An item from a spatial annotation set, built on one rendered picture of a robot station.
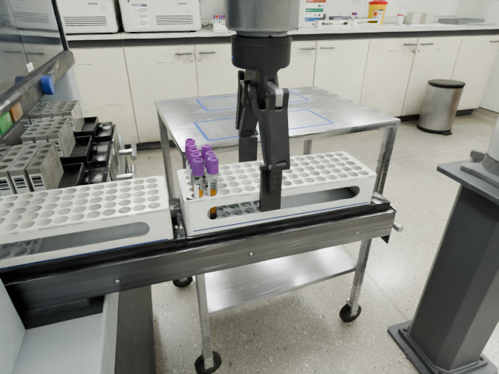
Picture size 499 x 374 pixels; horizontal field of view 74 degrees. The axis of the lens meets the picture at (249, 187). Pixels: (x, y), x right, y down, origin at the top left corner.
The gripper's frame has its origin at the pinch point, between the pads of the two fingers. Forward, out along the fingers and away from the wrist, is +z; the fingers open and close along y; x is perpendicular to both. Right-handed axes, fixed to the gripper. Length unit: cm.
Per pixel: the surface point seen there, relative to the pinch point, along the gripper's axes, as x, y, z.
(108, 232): 22.5, 0.3, 5.5
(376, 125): -42, 28, 5
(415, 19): -263, 274, -8
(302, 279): -27, 31, 58
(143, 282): 18.5, -6.7, 9.8
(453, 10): -327, 291, -16
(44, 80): 29.7, 19.1, -12.5
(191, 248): 11.6, -6.3, 5.7
